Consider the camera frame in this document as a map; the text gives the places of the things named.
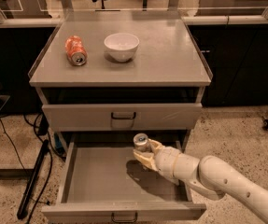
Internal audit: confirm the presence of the white bowl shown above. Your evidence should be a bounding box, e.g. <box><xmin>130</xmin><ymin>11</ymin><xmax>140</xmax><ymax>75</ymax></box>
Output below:
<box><xmin>104</xmin><ymin>33</ymin><xmax>140</xmax><ymax>63</ymax></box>

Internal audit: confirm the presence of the silver redbull can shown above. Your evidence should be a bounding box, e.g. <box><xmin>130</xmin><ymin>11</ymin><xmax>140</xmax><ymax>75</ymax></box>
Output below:
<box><xmin>134</xmin><ymin>133</ymin><xmax>149</xmax><ymax>152</ymax></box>

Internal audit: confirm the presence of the black cable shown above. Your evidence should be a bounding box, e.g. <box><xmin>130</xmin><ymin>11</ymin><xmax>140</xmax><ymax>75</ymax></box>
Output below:
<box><xmin>0</xmin><ymin>112</ymin><xmax>66</xmax><ymax>224</ymax></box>

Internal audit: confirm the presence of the grey drawer cabinet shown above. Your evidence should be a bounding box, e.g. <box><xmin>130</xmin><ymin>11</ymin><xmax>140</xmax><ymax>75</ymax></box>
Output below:
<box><xmin>27</xmin><ymin>9</ymin><xmax>214</xmax><ymax>224</ymax></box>

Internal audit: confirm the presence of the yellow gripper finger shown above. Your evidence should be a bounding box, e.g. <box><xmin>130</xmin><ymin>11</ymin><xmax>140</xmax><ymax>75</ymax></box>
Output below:
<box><xmin>134</xmin><ymin>149</ymin><xmax>158</xmax><ymax>172</ymax></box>
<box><xmin>149</xmin><ymin>139</ymin><xmax>164</xmax><ymax>155</ymax></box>

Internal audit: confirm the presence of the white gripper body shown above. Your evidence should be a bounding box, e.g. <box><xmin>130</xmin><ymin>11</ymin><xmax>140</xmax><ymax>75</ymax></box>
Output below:
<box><xmin>154</xmin><ymin>147</ymin><xmax>200</xmax><ymax>185</ymax></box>

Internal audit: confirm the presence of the black middle drawer handle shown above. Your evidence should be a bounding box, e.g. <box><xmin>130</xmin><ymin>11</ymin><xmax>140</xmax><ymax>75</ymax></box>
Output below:
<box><xmin>111</xmin><ymin>213</ymin><xmax>138</xmax><ymax>224</ymax></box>

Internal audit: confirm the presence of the black top drawer handle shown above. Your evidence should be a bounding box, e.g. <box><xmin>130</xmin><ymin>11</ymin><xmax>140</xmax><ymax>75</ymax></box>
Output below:
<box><xmin>111</xmin><ymin>112</ymin><xmax>136</xmax><ymax>120</ymax></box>

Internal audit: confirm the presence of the open middle drawer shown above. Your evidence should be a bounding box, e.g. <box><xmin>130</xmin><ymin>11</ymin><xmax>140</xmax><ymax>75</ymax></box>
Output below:
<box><xmin>42</xmin><ymin>142</ymin><xmax>206</xmax><ymax>224</ymax></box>

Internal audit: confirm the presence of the orange soda can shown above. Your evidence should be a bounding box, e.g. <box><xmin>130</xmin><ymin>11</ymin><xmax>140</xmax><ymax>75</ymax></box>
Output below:
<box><xmin>65</xmin><ymin>35</ymin><xmax>88</xmax><ymax>66</ymax></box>

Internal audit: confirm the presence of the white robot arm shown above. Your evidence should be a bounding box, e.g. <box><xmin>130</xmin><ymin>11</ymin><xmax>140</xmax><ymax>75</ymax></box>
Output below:
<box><xmin>134</xmin><ymin>133</ymin><xmax>268</xmax><ymax>224</ymax></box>

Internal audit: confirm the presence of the black caster wheel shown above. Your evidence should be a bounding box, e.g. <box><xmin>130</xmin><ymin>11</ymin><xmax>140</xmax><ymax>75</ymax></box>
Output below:
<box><xmin>262</xmin><ymin>119</ymin><xmax>268</xmax><ymax>130</ymax></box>

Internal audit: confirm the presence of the black drawer handle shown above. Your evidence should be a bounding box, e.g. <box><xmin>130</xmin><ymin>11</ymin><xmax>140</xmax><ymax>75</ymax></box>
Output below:
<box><xmin>111</xmin><ymin>112</ymin><xmax>136</xmax><ymax>120</ymax></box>
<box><xmin>111</xmin><ymin>213</ymin><xmax>138</xmax><ymax>224</ymax></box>

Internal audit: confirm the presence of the closed top drawer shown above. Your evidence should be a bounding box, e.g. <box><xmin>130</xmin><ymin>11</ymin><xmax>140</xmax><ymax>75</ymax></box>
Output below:
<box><xmin>42</xmin><ymin>104</ymin><xmax>202</xmax><ymax>132</ymax></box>

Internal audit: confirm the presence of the black floor bar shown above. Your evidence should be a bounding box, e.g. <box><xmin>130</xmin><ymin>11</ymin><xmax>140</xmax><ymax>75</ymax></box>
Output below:
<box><xmin>17</xmin><ymin>140</ymin><xmax>49</xmax><ymax>219</ymax></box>

